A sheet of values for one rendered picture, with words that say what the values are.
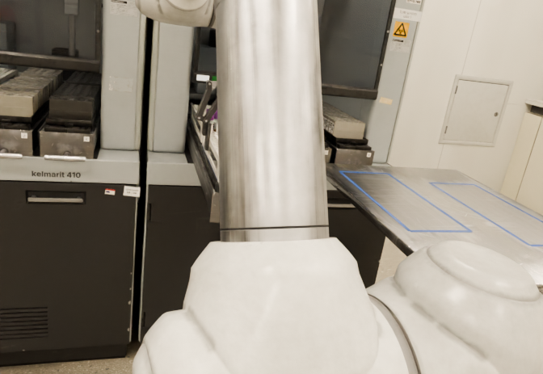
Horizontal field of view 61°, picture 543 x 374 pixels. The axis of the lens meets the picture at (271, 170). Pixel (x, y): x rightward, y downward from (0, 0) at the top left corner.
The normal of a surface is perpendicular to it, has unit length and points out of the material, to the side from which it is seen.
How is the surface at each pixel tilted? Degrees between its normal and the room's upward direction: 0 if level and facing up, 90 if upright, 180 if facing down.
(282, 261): 27
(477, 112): 90
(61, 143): 90
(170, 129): 90
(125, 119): 90
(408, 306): 11
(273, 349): 58
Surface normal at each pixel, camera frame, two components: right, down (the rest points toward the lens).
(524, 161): -0.96, -0.04
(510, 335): 0.22, -0.15
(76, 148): 0.26, 0.33
